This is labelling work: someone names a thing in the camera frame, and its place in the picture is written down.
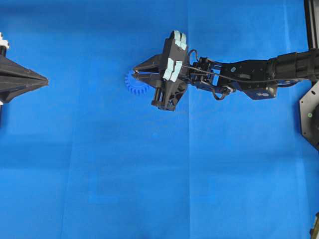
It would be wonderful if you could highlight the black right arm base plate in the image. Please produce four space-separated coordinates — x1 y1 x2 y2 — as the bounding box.
299 82 319 150

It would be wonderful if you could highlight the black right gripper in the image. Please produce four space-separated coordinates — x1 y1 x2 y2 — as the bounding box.
133 30 188 111

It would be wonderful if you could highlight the small blue plastic gear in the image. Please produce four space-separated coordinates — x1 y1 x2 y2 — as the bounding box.
125 70 150 95

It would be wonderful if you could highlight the blue table mat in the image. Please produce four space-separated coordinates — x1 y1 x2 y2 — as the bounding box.
0 0 319 239

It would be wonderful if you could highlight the black aluminium frame post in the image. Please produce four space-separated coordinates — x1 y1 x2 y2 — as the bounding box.
304 0 319 49

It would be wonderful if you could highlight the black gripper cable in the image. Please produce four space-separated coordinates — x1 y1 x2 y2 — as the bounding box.
183 49 252 82

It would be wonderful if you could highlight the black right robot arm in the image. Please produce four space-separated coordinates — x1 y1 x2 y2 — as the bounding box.
132 30 319 111

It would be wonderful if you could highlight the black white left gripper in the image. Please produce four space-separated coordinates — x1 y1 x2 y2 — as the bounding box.
0 32 48 104

